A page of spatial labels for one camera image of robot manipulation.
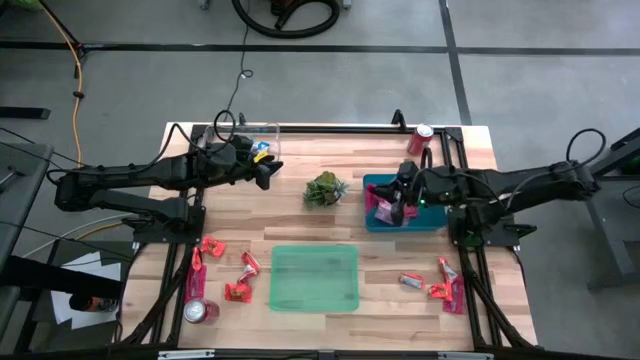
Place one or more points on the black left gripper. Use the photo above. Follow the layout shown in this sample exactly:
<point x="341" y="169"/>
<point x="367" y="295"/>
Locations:
<point x="242" y="167"/>

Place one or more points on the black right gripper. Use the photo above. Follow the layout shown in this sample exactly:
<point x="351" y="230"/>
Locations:
<point x="412" y="192"/>

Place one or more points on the blue white candy bar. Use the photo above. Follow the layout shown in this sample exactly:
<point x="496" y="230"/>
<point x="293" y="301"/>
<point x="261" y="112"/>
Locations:
<point x="260" y="146"/>

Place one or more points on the red chocolate wafer wrapper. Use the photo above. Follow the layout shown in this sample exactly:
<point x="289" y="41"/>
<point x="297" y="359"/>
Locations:
<point x="249" y="267"/>
<point x="446" y="270"/>
<point x="196" y="258"/>
<point x="412" y="281"/>

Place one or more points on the orange peanut butter cup pack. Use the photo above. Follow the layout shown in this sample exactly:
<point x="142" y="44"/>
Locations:
<point x="440" y="291"/>
<point x="213" y="246"/>
<point x="238" y="293"/>

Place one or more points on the green translucent plastic bin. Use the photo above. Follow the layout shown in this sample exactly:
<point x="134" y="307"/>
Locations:
<point x="315" y="277"/>

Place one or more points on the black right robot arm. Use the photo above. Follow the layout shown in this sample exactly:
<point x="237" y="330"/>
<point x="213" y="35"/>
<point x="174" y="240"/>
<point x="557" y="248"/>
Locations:
<point x="525" y="185"/>

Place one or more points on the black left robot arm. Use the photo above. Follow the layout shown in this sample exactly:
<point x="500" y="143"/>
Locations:
<point x="140" y="175"/>

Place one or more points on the yellow tag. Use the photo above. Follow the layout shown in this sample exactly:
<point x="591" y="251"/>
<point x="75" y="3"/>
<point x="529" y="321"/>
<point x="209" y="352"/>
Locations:
<point x="261" y="157"/>

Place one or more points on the clear plastic bin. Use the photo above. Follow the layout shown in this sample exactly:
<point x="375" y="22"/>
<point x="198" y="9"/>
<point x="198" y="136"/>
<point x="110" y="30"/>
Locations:
<point x="272" y="131"/>

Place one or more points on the blue plastic bin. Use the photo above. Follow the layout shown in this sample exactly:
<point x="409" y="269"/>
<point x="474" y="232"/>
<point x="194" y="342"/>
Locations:
<point x="430" y="220"/>

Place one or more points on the small potted succulent plant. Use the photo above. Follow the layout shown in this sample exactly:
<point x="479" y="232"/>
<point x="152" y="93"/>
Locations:
<point x="324" y="190"/>

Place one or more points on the red soda can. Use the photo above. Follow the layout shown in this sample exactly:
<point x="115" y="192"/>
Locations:
<point x="419" y="141"/>
<point x="200" y="311"/>

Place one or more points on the black orange tool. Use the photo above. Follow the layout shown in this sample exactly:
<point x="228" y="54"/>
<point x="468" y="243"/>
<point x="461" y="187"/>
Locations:
<point x="92" y="303"/>

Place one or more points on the dark desk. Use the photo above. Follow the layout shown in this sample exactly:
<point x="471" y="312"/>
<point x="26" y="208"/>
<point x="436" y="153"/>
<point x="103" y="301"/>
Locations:
<point x="617" y="210"/>

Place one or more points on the white paper sheets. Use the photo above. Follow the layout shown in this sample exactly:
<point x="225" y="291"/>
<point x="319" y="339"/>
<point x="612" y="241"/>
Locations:
<point x="85" y="320"/>

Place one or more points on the black furniture beam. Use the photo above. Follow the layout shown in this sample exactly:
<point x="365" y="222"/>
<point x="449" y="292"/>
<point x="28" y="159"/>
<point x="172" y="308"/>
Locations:
<point x="50" y="277"/>

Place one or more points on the black flat bar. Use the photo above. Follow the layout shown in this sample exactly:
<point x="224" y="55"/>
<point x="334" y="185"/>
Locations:
<point x="25" y="113"/>

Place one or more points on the grey desk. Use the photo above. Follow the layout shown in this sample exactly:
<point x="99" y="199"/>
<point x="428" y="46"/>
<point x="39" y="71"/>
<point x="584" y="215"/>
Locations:
<point x="20" y="200"/>

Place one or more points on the black tripod stand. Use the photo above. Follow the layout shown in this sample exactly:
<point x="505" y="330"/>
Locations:
<point x="60" y="23"/>

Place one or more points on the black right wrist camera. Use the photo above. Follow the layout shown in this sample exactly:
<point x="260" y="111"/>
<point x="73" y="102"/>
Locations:
<point x="407" y="170"/>

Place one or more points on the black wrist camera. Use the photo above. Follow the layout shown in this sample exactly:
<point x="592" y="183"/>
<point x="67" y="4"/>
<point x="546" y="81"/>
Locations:
<point x="243" y="144"/>
<point x="407" y="170"/>

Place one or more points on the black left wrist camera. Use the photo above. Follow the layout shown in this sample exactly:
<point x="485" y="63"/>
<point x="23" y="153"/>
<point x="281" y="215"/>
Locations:
<point x="243" y="144"/>

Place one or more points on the black aluminium table frame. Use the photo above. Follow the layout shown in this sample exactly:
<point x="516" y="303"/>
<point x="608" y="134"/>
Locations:
<point x="350" y="129"/>

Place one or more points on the silver metal bracket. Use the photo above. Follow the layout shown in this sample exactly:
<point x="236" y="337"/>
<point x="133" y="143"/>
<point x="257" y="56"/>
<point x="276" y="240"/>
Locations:
<point x="186" y="354"/>
<point x="465" y="355"/>

